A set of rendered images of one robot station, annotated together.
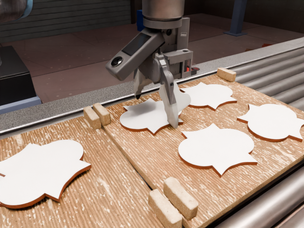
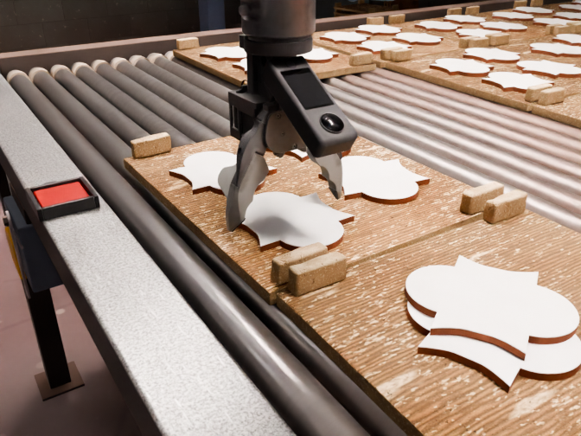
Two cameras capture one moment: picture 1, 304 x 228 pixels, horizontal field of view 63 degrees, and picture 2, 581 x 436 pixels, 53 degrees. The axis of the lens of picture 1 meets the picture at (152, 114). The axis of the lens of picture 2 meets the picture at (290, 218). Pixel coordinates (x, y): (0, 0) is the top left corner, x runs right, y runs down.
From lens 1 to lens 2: 0.75 m
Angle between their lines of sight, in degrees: 76
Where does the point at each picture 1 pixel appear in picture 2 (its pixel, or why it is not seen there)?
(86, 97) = (145, 336)
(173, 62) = not seen: hidden behind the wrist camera
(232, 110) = (272, 162)
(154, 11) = (311, 23)
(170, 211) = (515, 193)
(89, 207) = (522, 263)
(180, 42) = not seen: hidden behind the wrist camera
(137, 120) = (316, 229)
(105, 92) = (130, 305)
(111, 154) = (409, 255)
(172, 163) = (412, 209)
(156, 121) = (320, 213)
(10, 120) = not seen: outside the picture
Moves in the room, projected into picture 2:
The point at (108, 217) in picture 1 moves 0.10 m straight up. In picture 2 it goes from (526, 248) to (545, 162)
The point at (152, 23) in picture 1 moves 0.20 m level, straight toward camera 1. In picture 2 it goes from (308, 44) to (507, 44)
